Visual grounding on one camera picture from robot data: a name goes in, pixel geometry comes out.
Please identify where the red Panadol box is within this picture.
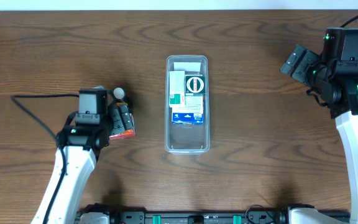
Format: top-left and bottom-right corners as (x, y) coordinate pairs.
(109, 113), (136, 140)

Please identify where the dark syrup bottle white cap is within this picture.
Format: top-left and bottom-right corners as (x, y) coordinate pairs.
(113, 87), (133, 108)

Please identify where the white and green box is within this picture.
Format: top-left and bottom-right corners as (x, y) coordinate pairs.
(169, 71), (185, 108)

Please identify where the long blue box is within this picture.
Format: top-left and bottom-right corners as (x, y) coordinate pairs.
(172, 96), (204, 124)

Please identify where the green square box white ring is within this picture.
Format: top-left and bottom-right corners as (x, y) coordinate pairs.
(185, 74), (206, 95)

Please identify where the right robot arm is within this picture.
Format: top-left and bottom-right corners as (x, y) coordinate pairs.
(280, 45), (358, 223)

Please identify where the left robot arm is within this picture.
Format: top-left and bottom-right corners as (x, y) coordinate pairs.
(32, 142), (111, 224)

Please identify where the clear plastic container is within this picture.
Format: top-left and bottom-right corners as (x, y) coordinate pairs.
(165, 55), (211, 155)

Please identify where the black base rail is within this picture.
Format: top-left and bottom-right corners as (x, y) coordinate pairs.
(75, 203), (352, 224)

